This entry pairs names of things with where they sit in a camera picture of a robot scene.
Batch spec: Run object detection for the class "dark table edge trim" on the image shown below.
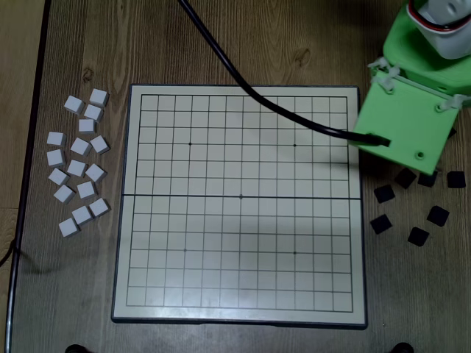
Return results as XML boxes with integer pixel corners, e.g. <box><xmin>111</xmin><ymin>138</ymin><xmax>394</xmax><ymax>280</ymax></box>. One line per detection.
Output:
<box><xmin>4</xmin><ymin>0</ymin><xmax>53</xmax><ymax>353</ymax></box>

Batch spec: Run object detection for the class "white gridded go board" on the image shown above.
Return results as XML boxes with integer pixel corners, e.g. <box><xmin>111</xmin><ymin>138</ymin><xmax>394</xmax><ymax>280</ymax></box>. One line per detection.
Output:
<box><xmin>111</xmin><ymin>83</ymin><xmax>369</xmax><ymax>330</ymax></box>

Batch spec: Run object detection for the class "green camera mount box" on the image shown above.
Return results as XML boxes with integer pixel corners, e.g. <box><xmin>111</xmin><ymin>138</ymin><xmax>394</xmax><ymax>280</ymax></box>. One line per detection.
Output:
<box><xmin>352</xmin><ymin>69</ymin><xmax>461</xmax><ymax>177</ymax></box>

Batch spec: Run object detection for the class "thin black cable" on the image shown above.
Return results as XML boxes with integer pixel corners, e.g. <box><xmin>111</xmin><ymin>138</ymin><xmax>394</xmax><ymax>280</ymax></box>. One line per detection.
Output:
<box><xmin>0</xmin><ymin>238</ymin><xmax>19</xmax><ymax>266</ymax></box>

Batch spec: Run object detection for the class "white zip tie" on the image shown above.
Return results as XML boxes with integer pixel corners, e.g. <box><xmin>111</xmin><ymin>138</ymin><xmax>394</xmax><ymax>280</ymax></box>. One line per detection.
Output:
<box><xmin>367</xmin><ymin>57</ymin><xmax>402</xmax><ymax>78</ymax></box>
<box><xmin>371</xmin><ymin>69</ymin><xmax>400</xmax><ymax>93</ymax></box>
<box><xmin>436</xmin><ymin>93</ymin><xmax>468</xmax><ymax>111</ymax></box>

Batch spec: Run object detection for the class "white cube stone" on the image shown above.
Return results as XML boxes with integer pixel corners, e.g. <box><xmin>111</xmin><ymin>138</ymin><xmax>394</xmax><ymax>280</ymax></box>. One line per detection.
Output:
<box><xmin>53</xmin><ymin>183</ymin><xmax>77</xmax><ymax>205</ymax></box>
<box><xmin>76</xmin><ymin>180</ymin><xmax>98</xmax><ymax>200</ymax></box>
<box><xmin>66</xmin><ymin>158</ymin><xmax>88</xmax><ymax>178</ymax></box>
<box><xmin>58</xmin><ymin>217</ymin><xmax>81</xmax><ymax>239</ymax></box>
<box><xmin>46</xmin><ymin>148</ymin><xmax>68</xmax><ymax>167</ymax></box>
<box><xmin>88</xmin><ymin>88</ymin><xmax>110</xmax><ymax>108</ymax></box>
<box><xmin>71</xmin><ymin>205</ymin><xmax>94</xmax><ymax>227</ymax></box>
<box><xmin>89</xmin><ymin>135</ymin><xmax>112</xmax><ymax>155</ymax></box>
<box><xmin>47</xmin><ymin>167</ymin><xmax>71</xmax><ymax>188</ymax></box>
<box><xmin>88</xmin><ymin>197</ymin><xmax>112</xmax><ymax>218</ymax></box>
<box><xmin>63</xmin><ymin>95</ymin><xmax>86</xmax><ymax>115</ymax></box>
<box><xmin>69</xmin><ymin>137</ymin><xmax>93</xmax><ymax>157</ymax></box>
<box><xmin>77</xmin><ymin>118</ymin><xmax>97</xmax><ymax>135</ymax></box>
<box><xmin>46</xmin><ymin>131</ymin><xmax>68</xmax><ymax>147</ymax></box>
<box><xmin>83</xmin><ymin>104</ymin><xmax>105</xmax><ymax>123</ymax></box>
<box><xmin>85</xmin><ymin>163</ymin><xmax>108</xmax><ymax>184</ymax></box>

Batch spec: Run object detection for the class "thick black camera cable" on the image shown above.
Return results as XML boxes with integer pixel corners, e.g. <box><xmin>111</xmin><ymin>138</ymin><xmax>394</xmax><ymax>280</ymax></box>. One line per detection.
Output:
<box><xmin>177</xmin><ymin>0</ymin><xmax>392</xmax><ymax>148</ymax></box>

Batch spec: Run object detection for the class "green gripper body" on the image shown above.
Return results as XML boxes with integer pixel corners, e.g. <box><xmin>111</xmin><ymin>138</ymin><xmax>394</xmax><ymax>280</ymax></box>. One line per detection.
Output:
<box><xmin>382</xmin><ymin>5</ymin><xmax>471</xmax><ymax>99</ymax></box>

